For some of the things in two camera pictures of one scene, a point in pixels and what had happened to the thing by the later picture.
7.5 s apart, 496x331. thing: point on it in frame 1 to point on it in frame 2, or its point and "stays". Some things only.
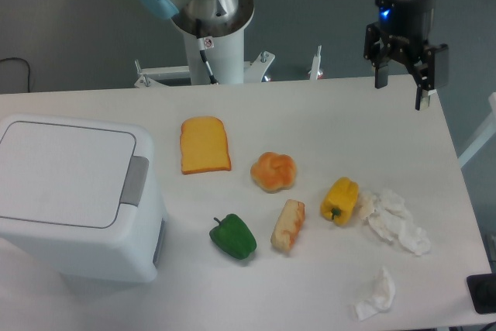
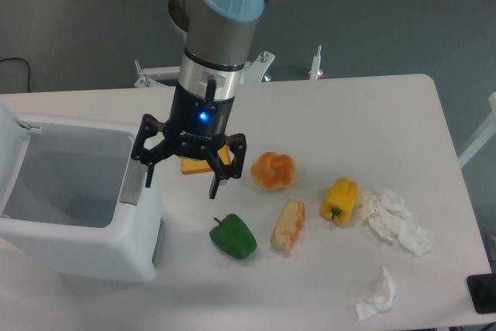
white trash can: [83, 196] stays
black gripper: [403, 29] to [196, 129]
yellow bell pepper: [339, 199] stays
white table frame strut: [315, 72] stays
